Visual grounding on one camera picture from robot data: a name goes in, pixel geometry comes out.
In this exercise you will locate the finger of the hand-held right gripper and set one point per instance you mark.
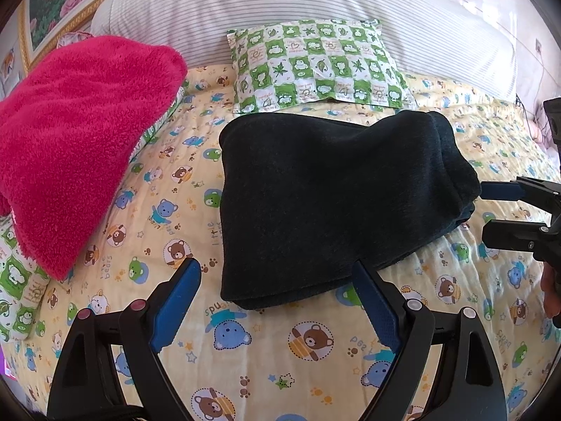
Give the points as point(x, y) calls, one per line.
point(499, 190)
point(512, 234)

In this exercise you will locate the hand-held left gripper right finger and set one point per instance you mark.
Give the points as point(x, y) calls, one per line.
point(377, 311)

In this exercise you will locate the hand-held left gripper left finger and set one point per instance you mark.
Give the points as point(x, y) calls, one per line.
point(175, 307)

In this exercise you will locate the black pants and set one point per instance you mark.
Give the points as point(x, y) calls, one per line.
point(328, 193)

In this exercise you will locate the person's right hand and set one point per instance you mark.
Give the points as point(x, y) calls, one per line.
point(552, 291)

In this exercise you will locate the yellow bear print bed sheet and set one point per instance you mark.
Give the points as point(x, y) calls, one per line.
point(285, 359)

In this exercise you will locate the green checked pillow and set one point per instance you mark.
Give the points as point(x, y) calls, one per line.
point(315, 61)
point(17, 280)

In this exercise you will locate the purple object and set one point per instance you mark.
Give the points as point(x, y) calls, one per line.
point(3, 362)

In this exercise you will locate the pink fluffy blanket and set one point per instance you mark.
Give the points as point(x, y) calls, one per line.
point(74, 140)

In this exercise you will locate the wall socket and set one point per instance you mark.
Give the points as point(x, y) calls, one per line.
point(538, 46)

